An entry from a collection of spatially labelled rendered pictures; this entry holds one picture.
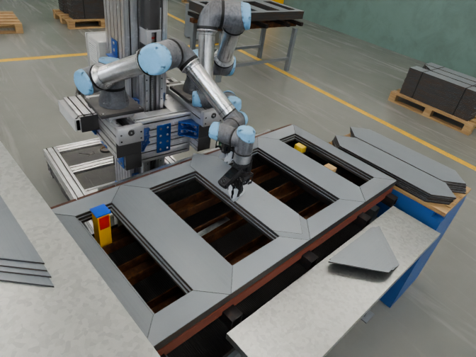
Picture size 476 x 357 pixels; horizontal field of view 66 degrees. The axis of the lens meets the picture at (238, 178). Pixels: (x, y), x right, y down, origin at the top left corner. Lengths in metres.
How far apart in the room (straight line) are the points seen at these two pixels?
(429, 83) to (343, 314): 4.66
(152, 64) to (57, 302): 0.92
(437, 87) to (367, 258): 4.32
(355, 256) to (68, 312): 1.13
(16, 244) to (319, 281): 1.07
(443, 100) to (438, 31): 3.20
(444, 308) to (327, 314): 1.51
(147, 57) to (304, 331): 1.17
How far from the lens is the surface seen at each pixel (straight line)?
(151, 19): 2.04
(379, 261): 1.71
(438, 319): 2.80
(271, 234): 1.57
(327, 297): 1.53
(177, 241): 1.46
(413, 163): 2.42
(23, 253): 1.18
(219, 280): 1.34
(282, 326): 1.40
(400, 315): 2.68
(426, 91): 5.86
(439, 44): 8.77
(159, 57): 1.52
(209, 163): 1.90
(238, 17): 1.81
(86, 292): 1.08
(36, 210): 1.35
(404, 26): 9.11
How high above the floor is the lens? 1.88
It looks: 35 degrees down
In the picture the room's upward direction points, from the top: 9 degrees clockwise
